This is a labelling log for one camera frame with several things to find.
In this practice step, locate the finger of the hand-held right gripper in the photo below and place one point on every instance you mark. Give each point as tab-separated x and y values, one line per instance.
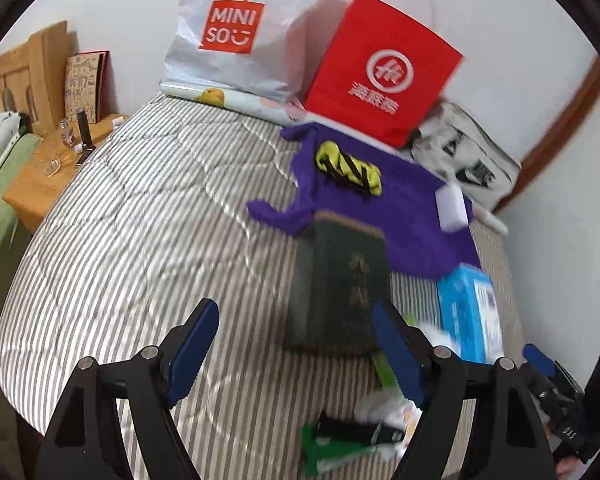
539	358

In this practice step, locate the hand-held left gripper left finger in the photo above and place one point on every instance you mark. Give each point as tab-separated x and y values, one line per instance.
195	350

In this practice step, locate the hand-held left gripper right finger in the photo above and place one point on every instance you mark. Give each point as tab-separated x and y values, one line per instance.
395	355

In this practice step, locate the clear bubble wrap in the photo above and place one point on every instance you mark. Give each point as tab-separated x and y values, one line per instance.
440	337

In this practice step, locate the person's right hand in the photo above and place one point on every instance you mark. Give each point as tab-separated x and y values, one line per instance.
569	471

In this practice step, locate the white sock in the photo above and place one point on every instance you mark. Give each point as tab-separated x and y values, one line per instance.
380	407

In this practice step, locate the blue cardboard box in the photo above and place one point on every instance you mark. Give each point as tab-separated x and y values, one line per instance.
460	305

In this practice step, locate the black flat item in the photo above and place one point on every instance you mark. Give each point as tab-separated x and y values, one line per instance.
345	427

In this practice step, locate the dark green book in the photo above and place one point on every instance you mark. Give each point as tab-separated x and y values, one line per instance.
340	280

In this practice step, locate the striped bed quilt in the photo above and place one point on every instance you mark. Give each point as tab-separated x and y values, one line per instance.
130	260

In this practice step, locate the purple plush cloth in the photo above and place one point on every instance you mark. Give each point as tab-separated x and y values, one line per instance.
415	230

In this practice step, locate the rolled white plastic sheet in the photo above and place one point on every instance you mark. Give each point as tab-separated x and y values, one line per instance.
490	220

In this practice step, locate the white sponge block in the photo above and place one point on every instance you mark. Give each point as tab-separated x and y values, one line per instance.
452	207

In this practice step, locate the yellow black striped item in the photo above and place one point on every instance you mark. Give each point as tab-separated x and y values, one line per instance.
330	155

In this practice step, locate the white canvas tote bag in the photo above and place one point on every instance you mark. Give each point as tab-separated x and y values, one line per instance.
475	155

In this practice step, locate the black tube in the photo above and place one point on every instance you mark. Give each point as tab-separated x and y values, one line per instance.
85	157

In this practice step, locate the wooden nightstand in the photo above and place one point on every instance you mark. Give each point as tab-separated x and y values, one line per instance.
40	185

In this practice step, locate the clear wine glass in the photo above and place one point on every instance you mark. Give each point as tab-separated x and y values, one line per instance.
54	166

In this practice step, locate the pale green blanket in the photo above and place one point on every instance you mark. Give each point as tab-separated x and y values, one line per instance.
5	210

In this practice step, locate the small white tube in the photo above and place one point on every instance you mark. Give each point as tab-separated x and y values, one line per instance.
117	121

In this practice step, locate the small glass cup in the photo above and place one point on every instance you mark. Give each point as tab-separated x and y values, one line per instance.
66	132

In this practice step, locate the white floral pillow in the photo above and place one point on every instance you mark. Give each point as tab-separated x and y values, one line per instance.
0	140

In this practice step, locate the red paper bag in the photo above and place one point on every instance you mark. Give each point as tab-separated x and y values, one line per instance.
380	60

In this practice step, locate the white plastic shopping bag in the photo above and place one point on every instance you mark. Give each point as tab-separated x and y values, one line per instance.
280	35

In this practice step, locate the wooden headboard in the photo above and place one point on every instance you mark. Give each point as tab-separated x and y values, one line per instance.
45	60

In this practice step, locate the brown wooden door frame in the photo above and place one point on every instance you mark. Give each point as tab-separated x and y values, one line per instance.
555	135

